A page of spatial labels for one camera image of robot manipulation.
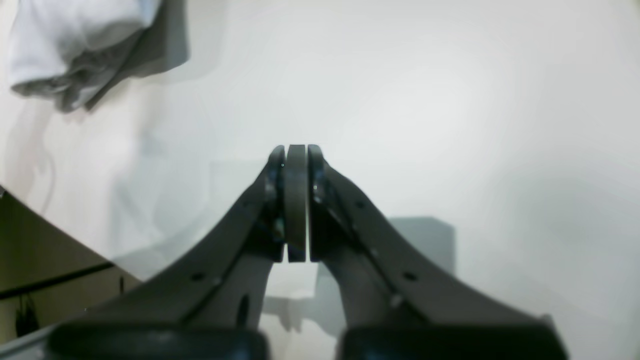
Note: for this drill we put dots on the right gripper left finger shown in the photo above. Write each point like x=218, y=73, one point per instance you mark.
x=221, y=282

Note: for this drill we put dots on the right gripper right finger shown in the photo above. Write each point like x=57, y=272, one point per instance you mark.
x=383, y=280

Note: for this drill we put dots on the white T-shirt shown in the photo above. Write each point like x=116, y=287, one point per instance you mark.
x=66, y=51

